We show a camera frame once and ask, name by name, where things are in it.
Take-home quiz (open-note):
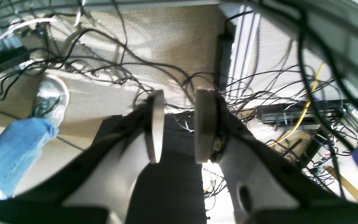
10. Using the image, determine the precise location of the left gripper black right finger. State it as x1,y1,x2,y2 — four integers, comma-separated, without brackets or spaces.
195,90,358,221

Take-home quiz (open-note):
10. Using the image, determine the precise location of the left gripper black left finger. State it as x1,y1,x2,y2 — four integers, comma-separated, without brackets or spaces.
0,90,165,215

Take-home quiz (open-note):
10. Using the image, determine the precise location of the black box on floor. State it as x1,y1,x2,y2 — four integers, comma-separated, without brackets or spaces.
92,115,207,224

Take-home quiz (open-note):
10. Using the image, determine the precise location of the blue jeans leg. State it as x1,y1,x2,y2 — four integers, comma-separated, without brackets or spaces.
0,118,59,199

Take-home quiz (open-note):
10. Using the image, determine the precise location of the white sneaker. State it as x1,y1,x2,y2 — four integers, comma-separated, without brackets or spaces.
30,75,70,127

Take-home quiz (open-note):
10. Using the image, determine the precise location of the black power strip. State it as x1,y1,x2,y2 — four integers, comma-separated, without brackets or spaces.
213,32,234,90

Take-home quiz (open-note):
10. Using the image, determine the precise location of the black device with cables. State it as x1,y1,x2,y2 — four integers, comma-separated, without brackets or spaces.
256,100,352,131

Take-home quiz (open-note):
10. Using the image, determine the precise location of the thick black cable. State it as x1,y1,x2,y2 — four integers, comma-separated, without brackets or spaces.
260,0,356,153

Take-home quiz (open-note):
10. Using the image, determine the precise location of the yellow cable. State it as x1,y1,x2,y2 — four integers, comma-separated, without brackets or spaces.
266,62,326,147

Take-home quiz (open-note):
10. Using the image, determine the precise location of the aluminium frame rail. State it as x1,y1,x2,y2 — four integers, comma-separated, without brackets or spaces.
220,0,358,89

